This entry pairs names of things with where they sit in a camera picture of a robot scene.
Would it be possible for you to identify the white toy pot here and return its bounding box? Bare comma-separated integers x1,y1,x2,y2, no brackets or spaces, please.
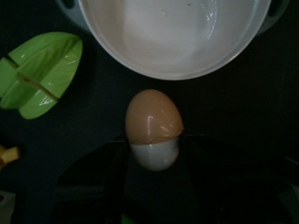
54,0,292,81

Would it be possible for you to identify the green toy leaf vegetable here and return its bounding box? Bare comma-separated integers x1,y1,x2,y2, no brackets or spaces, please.
0,31,84,121

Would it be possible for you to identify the yellow toy food piece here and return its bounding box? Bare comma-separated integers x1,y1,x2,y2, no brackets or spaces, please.
0,144,22,170

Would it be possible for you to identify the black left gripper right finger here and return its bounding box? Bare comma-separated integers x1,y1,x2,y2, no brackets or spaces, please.
180,135,297,224

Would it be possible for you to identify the beige toy egg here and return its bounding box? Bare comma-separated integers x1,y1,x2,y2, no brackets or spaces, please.
124,88,185,172

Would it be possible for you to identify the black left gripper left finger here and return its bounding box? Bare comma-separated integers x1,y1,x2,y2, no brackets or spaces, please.
49,139,132,224

